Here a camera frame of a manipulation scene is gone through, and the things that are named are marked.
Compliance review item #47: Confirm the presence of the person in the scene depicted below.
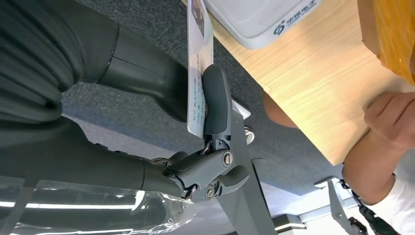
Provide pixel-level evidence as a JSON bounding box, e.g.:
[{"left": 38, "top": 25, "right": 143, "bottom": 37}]
[{"left": 263, "top": 92, "right": 415, "bottom": 235}]

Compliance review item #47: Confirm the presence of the wooden organizer box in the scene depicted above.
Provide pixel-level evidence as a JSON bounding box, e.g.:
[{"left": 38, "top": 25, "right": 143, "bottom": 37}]
[{"left": 357, "top": 0, "right": 415, "bottom": 86}]

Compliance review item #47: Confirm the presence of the grey metal stand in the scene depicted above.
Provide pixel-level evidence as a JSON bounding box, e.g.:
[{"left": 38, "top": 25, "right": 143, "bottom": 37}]
[{"left": 314, "top": 176, "right": 357, "bottom": 235}]

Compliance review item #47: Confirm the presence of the grey kiosk stand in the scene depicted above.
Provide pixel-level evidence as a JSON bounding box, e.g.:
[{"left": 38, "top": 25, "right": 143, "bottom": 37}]
[{"left": 216, "top": 99, "right": 279, "bottom": 235}]

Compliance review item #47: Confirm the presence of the white card reader with QR sticker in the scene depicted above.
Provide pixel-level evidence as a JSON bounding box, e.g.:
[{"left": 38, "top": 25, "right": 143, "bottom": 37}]
[{"left": 203, "top": 0, "right": 324, "bottom": 50}]

